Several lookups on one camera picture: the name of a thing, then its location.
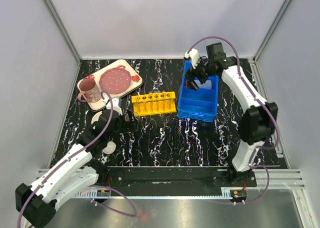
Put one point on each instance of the beige ceramic mortar bowl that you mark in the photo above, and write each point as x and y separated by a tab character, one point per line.
95	118

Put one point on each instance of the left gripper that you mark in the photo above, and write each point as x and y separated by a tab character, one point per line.
132	125

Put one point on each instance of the strawberry pattern tray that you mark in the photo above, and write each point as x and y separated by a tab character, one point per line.
136	82

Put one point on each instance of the blue divided plastic bin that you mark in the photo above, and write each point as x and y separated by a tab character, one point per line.
201	104

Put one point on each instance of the pink mug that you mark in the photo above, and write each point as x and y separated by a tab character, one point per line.
88	89

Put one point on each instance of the white round lid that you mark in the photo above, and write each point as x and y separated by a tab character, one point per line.
110	148

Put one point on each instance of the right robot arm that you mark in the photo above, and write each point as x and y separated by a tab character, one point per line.
259	121

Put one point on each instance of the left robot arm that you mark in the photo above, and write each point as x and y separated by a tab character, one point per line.
78	169

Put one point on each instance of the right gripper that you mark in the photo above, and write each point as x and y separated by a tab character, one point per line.
191	84

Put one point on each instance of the clear glass stoppered flask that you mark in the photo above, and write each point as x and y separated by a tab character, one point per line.
130	116

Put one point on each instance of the pink polka dot plate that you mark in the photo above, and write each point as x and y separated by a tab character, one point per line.
115	80

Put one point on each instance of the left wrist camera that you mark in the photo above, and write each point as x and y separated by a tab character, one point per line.
116	103

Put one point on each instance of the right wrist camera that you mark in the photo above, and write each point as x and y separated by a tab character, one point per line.
194	56

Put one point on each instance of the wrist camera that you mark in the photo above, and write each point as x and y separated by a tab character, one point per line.
194	56
116	103

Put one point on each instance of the yellow test tube rack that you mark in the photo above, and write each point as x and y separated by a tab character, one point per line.
145	105

